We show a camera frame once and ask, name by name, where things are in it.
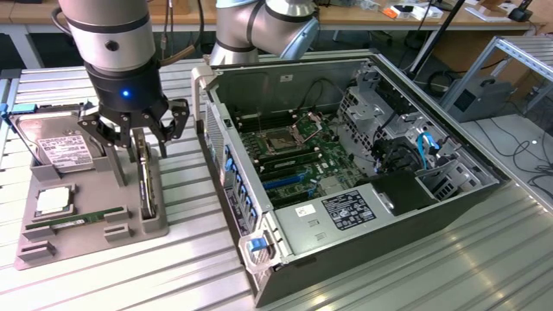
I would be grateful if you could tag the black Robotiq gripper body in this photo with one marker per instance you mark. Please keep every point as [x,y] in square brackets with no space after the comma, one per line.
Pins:
[125,87]

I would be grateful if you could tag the graphics card with metal bracket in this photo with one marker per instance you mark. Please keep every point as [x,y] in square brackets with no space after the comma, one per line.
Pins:
[147,181]

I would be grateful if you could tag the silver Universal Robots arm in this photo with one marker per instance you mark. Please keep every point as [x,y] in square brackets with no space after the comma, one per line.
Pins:
[108,32]

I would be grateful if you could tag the silver hard disk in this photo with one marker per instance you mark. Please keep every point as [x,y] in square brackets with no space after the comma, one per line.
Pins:
[60,142]

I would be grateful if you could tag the blue plastic disk caddy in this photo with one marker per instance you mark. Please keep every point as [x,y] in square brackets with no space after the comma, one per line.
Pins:
[23,108]

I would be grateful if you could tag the grey parts rack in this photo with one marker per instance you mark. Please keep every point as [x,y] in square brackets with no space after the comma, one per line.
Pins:
[95,201]

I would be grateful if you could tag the CPU socket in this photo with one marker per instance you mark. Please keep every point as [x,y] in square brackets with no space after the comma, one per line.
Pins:
[279,141]

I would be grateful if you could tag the silver CPU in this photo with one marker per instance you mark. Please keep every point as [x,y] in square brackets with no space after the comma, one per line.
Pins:
[52,201]

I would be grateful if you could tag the brown cardboard box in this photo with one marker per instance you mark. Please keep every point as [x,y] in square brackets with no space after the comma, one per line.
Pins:
[183,7]

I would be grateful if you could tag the green RAM stick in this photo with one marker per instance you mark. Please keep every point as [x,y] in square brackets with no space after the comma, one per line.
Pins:
[73,222]

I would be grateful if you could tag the black RAM stick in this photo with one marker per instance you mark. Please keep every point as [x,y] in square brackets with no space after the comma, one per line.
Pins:
[289,164]

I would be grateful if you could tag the metal socket cover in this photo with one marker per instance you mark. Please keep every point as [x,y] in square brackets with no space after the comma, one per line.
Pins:
[308,126]

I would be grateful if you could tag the blue expansion slot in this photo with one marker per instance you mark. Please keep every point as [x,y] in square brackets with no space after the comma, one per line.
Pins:
[280,183]

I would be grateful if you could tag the wooden desk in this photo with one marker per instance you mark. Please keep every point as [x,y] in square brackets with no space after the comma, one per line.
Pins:
[25,13]

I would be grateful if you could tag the green motherboard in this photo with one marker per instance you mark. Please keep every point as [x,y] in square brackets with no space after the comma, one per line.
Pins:
[328,162]

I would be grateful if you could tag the silver chipset heatsink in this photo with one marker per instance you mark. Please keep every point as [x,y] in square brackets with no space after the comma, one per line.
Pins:
[333,184]

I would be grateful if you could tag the silver disk bay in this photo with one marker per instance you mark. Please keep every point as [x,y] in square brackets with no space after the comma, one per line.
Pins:
[359,113]

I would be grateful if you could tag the blue case latch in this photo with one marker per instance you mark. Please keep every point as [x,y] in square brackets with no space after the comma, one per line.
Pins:
[257,244]

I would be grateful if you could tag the silver power supply unit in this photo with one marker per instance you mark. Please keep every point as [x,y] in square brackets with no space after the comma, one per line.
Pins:
[311,226]

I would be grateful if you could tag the black plastic shroud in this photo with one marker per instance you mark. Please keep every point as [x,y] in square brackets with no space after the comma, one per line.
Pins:
[397,191]

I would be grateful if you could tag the orange and white box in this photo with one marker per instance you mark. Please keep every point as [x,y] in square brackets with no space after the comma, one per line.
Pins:
[391,12]

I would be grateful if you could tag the open black PC case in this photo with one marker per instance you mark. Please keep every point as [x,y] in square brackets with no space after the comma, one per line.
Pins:
[388,246]

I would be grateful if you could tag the black tripod pole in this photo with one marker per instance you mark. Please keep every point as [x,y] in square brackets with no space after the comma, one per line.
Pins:
[436,39]

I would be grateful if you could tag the grey equipment box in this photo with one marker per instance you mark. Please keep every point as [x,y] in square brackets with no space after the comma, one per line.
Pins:
[480,100]

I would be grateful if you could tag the black desk device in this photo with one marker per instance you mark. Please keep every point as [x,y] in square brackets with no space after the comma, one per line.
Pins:
[520,13]

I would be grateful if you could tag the aluminium profile frame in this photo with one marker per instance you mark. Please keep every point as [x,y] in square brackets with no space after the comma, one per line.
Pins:
[497,42]

